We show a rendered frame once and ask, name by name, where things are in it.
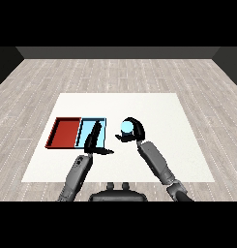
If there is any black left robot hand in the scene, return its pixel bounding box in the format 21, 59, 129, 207
83, 121, 115, 156

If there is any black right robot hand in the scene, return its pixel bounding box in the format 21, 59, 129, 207
114, 116, 146, 143

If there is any light blue shallow open box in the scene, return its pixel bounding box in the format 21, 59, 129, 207
74, 117, 107, 149

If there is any red shallow open box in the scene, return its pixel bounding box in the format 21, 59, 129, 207
44, 116, 82, 150

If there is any dark grey robot body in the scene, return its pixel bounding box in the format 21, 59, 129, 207
88, 181, 148, 202

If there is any small blue can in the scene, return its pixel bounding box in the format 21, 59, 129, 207
120, 119, 135, 137

